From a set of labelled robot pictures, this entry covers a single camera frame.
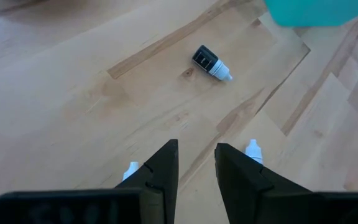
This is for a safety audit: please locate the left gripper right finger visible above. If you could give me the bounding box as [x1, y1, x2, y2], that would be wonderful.
[214, 142, 358, 224]

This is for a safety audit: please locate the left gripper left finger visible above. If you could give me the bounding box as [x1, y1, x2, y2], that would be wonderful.
[0, 139, 180, 224]

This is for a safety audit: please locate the small black food coloring bottle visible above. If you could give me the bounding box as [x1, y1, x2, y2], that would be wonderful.
[191, 44, 233, 82]

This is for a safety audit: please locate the teal translucent plastic bin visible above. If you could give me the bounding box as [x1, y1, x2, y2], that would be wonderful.
[264, 0, 358, 28]

